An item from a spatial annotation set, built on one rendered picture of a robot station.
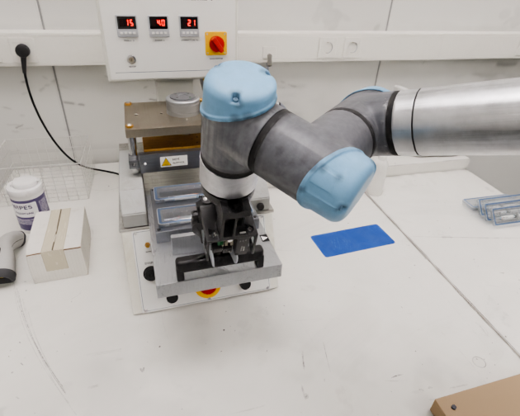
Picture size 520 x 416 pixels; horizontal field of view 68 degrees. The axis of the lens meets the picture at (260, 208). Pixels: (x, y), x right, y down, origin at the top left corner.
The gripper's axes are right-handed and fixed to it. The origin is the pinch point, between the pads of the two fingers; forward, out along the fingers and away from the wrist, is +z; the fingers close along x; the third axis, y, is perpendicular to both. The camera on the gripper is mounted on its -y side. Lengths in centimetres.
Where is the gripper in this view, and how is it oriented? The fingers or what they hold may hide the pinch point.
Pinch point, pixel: (217, 247)
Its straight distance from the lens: 67.6
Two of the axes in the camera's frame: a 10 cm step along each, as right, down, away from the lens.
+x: 9.6, -1.2, 2.7
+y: 2.6, 7.9, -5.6
